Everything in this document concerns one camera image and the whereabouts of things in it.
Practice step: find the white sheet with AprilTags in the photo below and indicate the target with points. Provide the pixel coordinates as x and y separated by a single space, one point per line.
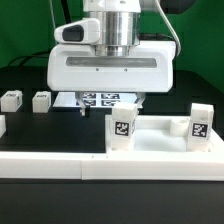
95 100

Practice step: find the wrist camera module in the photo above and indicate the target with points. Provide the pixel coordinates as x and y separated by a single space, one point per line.
85 31

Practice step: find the white square table top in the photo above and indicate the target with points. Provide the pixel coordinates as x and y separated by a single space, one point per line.
162 133

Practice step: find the white U-shaped obstacle fence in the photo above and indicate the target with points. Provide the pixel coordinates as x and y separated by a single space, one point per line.
113 165

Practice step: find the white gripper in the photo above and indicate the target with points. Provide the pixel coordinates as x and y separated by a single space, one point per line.
147 68

